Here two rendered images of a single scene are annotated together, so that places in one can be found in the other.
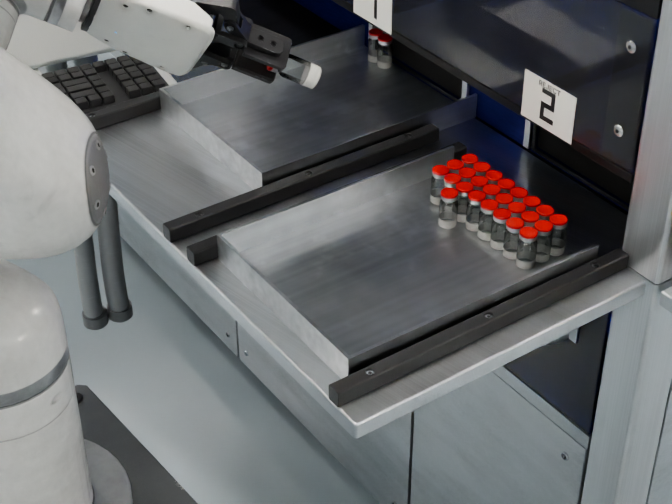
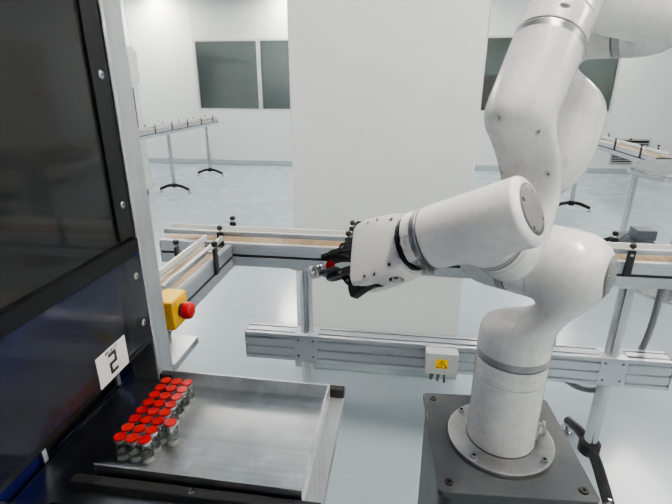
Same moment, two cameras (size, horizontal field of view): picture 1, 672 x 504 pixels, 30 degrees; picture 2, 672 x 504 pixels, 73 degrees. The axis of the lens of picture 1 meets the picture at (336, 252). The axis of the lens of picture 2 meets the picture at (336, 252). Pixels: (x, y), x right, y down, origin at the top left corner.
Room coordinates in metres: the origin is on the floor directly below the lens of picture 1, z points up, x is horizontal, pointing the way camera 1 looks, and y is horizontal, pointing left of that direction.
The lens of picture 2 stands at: (1.50, 0.52, 1.49)
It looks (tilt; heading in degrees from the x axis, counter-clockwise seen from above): 20 degrees down; 223
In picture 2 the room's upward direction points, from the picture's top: straight up
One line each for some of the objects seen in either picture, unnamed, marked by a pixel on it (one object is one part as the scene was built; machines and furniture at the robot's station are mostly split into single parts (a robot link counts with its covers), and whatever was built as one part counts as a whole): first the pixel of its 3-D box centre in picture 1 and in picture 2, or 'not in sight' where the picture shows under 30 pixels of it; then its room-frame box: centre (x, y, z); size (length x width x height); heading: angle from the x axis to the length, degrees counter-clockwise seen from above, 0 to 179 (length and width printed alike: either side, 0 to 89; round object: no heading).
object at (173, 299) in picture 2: not in sight; (167, 309); (1.07, -0.41, 1.00); 0.08 x 0.07 x 0.07; 125
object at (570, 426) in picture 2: not in sight; (587, 454); (-0.27, 0.28, 0.07); 0.50 x 0.08 x 0.14; 35
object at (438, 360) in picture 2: not in sight; (441, 360); (0.14, -0.19, 0.50); 0.12 x 0.05 x 0.09; 125
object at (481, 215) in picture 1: (481, 215); (169, 418); (1.21, -0.17, 0.90); 0.18 x 0.02 x 0.05; 34
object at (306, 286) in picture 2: not in sight; (307, 350); (0.39, -0.67, 0.46); 0.09 x 0.09 x 0.77; 35
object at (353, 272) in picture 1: (406, 252); (226, 427); (1.14, -0.08, 0.90); 0.34 x 0.26 x 0.04; 124
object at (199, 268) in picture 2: not in sight; (172, 284); (0.91, -0.69, 0.92); 0.69 x 0.16 x 0.16; 35
